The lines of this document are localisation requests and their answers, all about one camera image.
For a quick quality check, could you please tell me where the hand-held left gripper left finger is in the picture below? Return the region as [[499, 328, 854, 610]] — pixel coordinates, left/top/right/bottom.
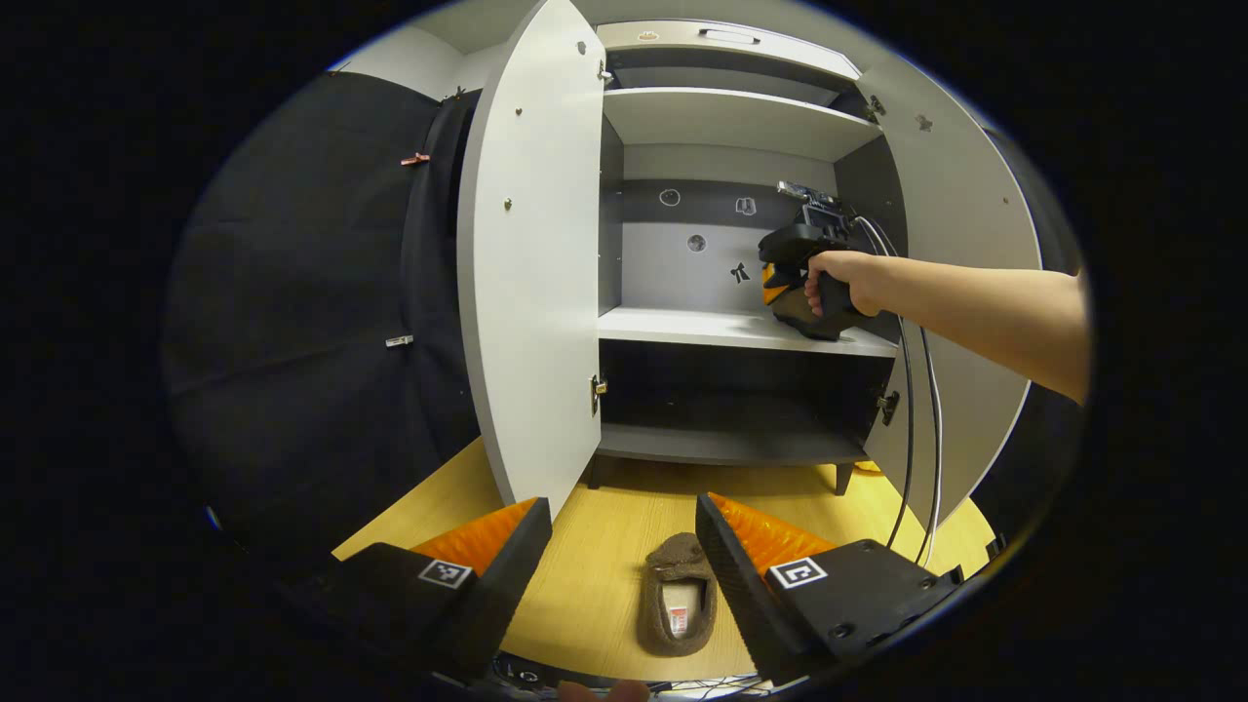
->
[[292, 495, 555, 682]]

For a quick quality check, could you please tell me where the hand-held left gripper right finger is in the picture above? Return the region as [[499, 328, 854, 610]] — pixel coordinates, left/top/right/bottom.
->
[[693, 490, 968, 686]]

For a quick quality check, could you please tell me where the brown shoe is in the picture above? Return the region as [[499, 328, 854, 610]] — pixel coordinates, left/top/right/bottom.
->
[[637, 531, 720, 657]]

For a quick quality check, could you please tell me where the white shoe cabinet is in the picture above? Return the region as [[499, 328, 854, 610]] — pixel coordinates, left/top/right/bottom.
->
[[590, 19, 913, 493]]

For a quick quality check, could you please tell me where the white cabinet door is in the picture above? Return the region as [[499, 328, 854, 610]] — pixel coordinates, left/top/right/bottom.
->
[[456, 0, 607, 520], [858, 60, 1044, 532]]

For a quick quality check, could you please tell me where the black backdrop cloth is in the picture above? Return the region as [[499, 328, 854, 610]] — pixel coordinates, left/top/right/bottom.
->
[[161, 70, 1085, 576]]

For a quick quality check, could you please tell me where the black cable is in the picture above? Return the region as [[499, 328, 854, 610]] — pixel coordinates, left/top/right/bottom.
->
[[850, 216, 917, 552]]

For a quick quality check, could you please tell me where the grey cable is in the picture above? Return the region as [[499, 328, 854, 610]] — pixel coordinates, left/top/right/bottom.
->
[[863, 216, 945, 566]]

